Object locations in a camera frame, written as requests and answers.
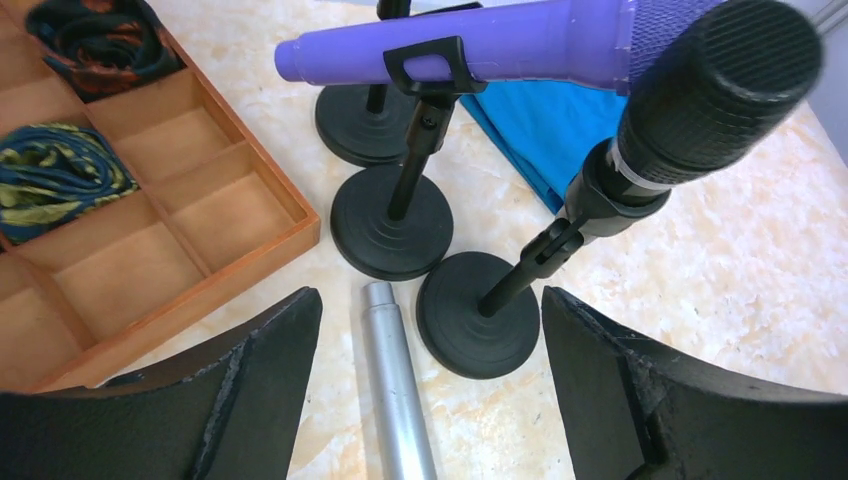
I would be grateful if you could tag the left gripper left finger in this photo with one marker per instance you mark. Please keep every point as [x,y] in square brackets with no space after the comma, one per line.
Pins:
[227,408]

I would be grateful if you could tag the black item in tray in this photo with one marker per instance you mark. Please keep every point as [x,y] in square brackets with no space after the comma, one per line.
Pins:
[103,48]

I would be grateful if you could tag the silver microphone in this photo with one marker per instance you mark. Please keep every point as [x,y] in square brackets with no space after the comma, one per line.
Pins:
[401,428]

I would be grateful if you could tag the purple microphone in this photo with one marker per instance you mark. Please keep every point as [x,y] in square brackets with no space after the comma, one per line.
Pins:
[604,45]

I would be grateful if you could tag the blue folded cloth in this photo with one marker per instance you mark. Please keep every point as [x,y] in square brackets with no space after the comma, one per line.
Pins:
[545,129]

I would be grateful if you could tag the black mic stand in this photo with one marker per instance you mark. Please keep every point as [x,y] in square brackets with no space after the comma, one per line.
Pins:
[478,315]
[373,126]
[391,222]

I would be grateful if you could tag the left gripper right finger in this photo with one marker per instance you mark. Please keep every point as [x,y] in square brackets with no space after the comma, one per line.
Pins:
[635,408]

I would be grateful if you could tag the orange compartment tray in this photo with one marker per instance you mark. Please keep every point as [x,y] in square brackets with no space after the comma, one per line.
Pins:
[213,216]

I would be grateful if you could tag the yellow-green bundle in tray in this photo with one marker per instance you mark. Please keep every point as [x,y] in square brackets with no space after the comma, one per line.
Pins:
[53,173]

